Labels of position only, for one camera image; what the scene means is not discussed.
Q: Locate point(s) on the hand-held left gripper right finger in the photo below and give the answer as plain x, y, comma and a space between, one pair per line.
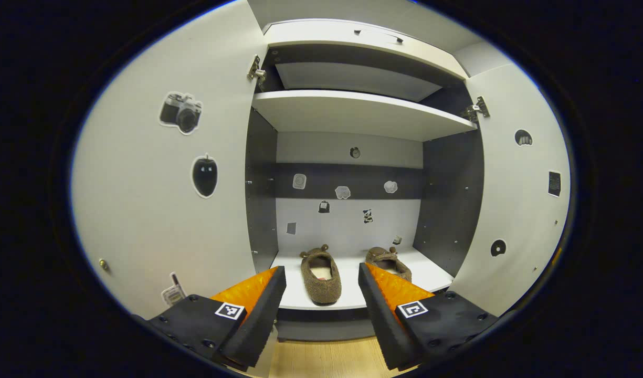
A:
379, 315

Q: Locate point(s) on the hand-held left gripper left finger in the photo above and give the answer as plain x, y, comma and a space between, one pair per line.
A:
263, 315

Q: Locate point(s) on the brown fuzzy shoe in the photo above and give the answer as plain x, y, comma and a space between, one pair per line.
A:
321, 291
400, 268

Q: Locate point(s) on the white cabinet door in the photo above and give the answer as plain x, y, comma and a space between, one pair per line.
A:
143, 210
510, 210

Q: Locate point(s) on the white shoe cabinet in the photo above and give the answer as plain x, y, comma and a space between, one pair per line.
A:
352, 110

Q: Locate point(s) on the metal door hinge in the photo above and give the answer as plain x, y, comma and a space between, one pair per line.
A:
256, 71
476, 109

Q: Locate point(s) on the white cabinet drawer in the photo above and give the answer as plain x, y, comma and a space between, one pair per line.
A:
311, 34

